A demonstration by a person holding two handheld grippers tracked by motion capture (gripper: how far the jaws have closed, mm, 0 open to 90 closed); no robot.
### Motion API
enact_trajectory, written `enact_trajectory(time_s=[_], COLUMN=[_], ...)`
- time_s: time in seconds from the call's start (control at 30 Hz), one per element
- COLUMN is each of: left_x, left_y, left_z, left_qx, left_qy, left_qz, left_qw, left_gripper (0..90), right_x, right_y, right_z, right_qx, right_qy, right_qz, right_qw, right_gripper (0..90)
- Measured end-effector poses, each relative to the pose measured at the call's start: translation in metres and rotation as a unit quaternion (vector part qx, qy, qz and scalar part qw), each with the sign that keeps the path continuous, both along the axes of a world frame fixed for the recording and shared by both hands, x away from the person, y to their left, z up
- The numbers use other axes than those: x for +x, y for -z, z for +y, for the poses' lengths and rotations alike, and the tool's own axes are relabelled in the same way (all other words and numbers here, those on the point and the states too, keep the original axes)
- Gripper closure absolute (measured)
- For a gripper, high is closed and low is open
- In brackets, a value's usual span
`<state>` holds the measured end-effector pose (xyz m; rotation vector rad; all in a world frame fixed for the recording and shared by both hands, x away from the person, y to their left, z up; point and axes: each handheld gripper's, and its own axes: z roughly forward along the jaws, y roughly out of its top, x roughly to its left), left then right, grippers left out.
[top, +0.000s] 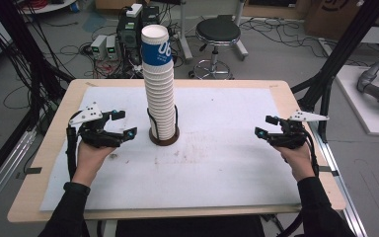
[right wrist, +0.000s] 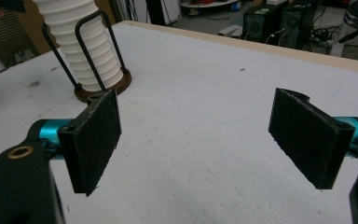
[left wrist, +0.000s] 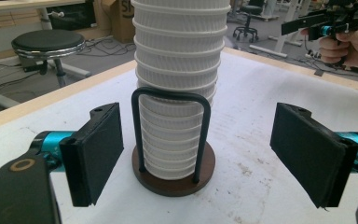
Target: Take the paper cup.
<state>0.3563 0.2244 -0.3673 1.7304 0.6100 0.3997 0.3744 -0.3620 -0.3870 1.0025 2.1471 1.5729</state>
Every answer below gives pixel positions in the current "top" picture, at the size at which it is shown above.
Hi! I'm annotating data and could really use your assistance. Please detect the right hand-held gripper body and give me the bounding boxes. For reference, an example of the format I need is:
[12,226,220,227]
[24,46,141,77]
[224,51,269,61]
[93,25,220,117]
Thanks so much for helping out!
[268,110,330,150]

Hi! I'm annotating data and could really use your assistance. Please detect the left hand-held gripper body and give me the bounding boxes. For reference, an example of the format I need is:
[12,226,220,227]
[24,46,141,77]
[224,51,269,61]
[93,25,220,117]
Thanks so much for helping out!
[68,102,126,148]

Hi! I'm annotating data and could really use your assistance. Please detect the brown wire cup holder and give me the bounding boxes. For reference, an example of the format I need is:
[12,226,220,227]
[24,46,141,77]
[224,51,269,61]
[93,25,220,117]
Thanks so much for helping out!
[146,104,181,147]

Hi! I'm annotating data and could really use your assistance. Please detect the stack of white paper cups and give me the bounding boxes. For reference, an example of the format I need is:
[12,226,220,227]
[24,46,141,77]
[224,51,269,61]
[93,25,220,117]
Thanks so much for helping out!
[142,62,176,142]

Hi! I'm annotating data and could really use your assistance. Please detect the blue banded paper cup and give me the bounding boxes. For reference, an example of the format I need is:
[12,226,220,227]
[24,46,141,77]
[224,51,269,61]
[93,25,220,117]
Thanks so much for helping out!
[140,24,174,67]

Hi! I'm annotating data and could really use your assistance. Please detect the person's right hand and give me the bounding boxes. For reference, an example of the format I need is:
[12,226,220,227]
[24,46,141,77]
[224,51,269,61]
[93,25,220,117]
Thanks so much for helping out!
[272,143,316,183]

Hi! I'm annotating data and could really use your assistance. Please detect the person's left hand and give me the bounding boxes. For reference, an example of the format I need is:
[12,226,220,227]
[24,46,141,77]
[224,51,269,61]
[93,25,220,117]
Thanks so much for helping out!
[72,141,116,187]

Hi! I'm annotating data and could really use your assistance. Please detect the wooden table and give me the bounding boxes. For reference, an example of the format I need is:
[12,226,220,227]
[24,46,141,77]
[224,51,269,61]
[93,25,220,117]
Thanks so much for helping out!
[7,78,347,224]

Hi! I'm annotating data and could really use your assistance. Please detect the grey power supply unit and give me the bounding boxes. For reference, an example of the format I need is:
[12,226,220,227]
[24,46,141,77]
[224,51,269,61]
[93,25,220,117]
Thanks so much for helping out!
[106,35,119,61]
[90,34,109,61]

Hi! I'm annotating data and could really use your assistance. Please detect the white floor board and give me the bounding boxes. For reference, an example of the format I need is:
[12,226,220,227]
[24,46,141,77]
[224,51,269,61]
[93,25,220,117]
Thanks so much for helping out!
[335,64,379,138]

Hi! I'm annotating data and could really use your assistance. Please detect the black computer tower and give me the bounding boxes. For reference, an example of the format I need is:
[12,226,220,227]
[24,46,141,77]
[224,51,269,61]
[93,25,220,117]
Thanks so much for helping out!
[115,4,162,68]

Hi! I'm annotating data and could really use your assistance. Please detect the black chrome round stool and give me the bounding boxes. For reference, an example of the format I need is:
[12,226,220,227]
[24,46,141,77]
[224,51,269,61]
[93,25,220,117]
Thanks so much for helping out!
[189,14,242,81]

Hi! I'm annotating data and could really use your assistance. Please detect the white adapter box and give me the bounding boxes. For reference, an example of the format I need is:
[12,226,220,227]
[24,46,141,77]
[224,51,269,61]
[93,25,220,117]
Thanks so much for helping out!
[125,3,144,19]

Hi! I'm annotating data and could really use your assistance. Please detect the person's black clothing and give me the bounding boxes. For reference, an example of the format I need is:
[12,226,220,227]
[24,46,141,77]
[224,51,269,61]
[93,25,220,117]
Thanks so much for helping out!
[114,215,266,237]

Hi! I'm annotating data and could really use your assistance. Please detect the large cardboard box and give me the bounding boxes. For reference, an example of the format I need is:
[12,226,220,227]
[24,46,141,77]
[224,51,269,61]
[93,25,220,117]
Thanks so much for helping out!
[304,0,378,41]

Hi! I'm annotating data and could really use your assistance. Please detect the white round table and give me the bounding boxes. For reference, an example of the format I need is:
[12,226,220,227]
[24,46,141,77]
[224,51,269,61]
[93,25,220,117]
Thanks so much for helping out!
[19,0,77,16]

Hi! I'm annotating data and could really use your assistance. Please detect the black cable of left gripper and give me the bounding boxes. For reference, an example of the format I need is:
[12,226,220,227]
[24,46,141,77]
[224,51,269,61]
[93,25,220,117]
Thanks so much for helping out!
[65,112,84,182]

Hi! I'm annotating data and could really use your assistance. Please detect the aluminium rail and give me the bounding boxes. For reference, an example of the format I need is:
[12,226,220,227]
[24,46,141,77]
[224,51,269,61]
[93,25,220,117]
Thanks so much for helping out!
[309,124,370,237]
[0,126,38,220]

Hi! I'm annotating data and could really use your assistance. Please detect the loose black floor cables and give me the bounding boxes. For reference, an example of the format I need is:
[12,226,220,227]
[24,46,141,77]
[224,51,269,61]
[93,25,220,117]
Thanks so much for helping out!
[239,17,330,60]

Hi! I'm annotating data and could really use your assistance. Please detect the black frame post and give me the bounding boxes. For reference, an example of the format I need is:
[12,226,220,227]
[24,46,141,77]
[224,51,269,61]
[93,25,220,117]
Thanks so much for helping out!
[290,0,379,143]

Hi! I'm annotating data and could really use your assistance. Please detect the black cable bundle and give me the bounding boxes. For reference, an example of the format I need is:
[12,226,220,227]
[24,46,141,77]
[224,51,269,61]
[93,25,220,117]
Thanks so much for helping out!
[0,0,75,139]

